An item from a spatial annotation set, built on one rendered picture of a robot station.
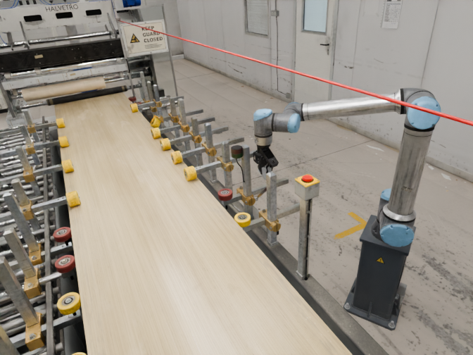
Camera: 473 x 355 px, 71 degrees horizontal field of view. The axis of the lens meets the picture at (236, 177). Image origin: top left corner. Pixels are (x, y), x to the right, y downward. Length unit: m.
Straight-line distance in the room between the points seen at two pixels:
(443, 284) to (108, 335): 2.22
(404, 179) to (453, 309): 1.23
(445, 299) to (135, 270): 2.03
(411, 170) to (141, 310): 1.25
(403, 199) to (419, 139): 0.30
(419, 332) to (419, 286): 0.38
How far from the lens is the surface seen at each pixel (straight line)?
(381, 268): 2.16
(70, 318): 1.53
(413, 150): 1.61
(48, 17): 4.21
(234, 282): 1.35
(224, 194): 1.83
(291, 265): 1.69
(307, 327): 1.23
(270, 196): 1.59
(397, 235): 1.81
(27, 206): 2.04
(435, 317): 2.60
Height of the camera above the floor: 1.90
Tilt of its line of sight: 30 degrees down
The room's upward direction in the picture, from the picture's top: 4 degrees counter-clockwise
